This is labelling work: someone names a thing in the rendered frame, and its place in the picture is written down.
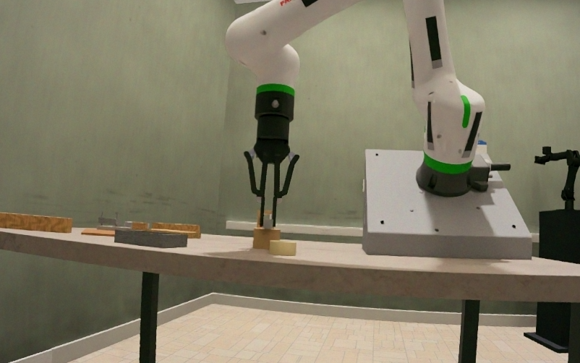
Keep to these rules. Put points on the beige roll of masking tape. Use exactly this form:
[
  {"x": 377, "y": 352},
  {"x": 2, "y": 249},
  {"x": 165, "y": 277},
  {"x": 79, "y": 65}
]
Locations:
[{"x": 283, "y": 248}]

